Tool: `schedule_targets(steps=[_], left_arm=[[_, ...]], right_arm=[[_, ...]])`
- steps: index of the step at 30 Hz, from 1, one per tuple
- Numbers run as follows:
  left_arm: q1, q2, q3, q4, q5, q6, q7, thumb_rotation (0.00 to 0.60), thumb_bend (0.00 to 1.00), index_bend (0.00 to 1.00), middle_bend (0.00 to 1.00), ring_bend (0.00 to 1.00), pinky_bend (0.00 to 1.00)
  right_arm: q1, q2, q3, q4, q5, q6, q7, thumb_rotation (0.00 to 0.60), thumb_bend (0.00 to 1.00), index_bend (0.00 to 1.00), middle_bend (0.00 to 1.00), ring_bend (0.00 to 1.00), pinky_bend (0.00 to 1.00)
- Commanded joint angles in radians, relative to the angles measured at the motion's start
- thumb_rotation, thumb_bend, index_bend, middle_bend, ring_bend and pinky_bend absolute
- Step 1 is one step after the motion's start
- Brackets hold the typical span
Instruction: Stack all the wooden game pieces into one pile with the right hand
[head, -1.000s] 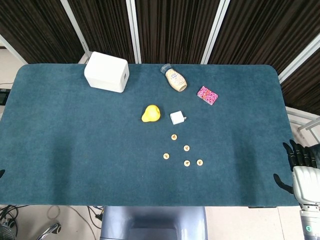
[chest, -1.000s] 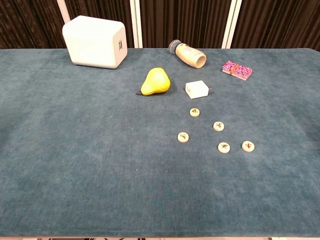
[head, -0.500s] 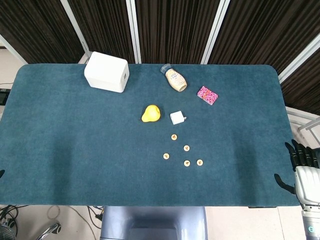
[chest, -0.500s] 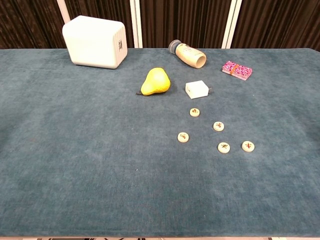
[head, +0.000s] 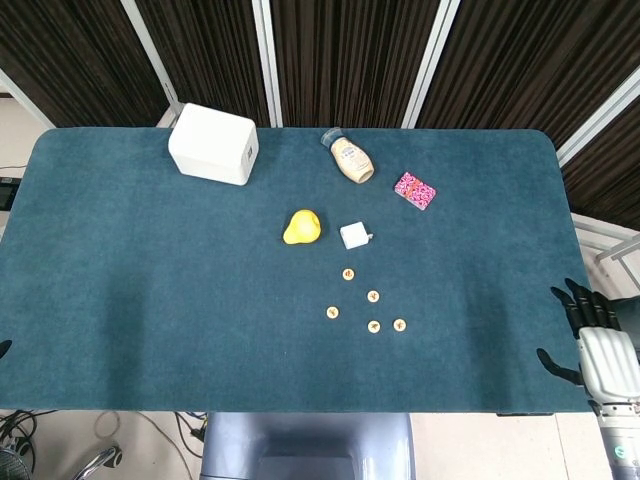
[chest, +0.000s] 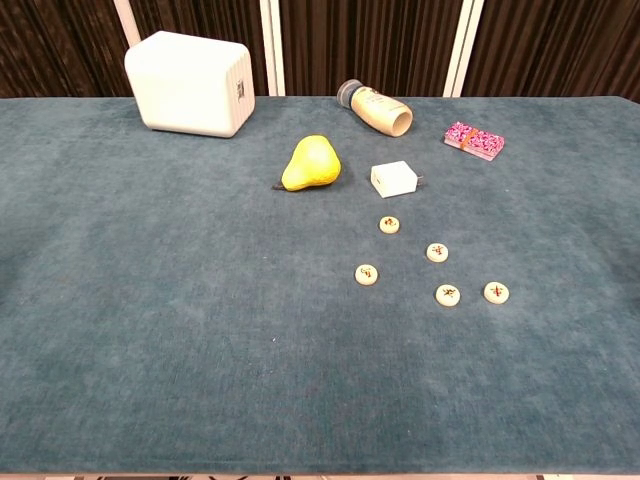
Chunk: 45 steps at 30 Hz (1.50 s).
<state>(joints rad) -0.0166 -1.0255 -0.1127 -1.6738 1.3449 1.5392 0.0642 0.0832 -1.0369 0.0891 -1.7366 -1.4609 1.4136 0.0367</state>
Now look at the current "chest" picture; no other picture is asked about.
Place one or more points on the round wooden Chinese chess piece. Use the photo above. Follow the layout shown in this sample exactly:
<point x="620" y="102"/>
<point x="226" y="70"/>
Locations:
<point x="496" y="292"/>
<point x="389" y="224"/>
<point x="448" y="295"/>
<point x="366" y="275"/>
<point x="437" y="252"/>

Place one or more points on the yellow pear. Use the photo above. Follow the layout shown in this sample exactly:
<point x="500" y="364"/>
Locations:
<point x="312" y="165"/>

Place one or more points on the beige squeeze sauce bottle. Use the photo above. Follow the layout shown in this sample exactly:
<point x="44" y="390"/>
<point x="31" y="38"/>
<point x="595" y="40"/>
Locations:
<point x="380" y="112"/>

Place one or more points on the teal velvet tablecloth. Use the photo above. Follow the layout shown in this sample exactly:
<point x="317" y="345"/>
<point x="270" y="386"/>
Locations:
<point x="150" y="300"/>

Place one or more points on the pink patterned card deck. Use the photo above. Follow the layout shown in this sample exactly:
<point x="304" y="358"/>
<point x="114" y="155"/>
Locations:
<point x="475" y="140"/>

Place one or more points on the white rounded plastic box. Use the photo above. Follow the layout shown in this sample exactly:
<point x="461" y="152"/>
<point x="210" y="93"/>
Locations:
<point x="185" y="85"/>

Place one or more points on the white cube wall charger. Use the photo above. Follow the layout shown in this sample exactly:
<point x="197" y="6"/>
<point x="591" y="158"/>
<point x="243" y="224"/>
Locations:
<point x="392" y="179"/>

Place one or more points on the white partition frame post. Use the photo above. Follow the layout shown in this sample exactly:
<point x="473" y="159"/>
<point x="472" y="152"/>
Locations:
<point x="462" y="50"/>
<point x="126" y="22"/>
<point x="272" y="50"/>

